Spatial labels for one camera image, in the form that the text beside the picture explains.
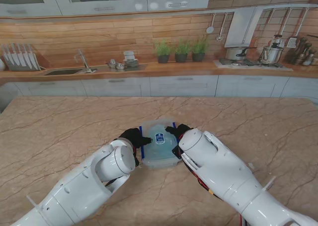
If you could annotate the clear bubble film sheet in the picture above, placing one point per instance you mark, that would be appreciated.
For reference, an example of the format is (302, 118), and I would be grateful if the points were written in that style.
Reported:
(159, 149)

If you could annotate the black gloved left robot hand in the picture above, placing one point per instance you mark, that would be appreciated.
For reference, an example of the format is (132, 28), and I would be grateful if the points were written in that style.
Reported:
(135, 137)

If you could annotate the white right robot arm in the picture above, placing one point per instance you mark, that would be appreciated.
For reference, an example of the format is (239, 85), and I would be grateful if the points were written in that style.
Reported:
(228, 176)

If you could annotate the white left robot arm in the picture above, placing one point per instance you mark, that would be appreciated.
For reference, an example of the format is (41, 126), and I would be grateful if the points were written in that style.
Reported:
(79, 186)

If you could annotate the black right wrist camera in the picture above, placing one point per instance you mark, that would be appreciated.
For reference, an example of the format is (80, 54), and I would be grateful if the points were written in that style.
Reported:
(177, 152)

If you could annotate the printed kitchen backdrop banner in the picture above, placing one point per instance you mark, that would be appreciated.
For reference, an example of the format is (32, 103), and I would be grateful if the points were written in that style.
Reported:
(99, 37)

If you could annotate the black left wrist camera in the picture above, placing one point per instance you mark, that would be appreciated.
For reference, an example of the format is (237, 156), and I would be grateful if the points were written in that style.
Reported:
(136, 161)

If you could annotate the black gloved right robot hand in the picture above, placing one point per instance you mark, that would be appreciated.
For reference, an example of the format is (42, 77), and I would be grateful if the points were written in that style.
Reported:
(180, 131)

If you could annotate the clear plastic lid blue label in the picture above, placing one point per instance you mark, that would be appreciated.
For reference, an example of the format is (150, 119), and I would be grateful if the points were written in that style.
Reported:
(159, 139)

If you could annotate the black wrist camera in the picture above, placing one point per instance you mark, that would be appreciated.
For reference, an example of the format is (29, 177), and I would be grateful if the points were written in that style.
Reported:
(136, 161)
(177, 152)

